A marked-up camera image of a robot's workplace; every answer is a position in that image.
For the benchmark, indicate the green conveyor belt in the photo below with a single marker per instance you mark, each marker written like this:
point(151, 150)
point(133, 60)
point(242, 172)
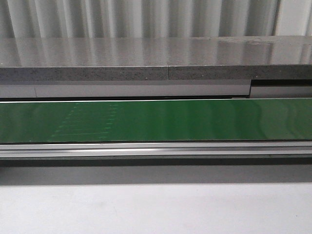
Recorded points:
point(156, 120)

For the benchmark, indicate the aluminium conveyor frame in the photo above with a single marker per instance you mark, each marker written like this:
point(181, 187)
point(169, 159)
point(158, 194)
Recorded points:
point(157, 149)

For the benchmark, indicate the white pleated curtain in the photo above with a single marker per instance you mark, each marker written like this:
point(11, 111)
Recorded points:
point(154, 18)

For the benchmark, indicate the grey stone counter slab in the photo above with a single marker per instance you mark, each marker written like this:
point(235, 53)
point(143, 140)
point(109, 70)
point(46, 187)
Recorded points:
point(120, 59)

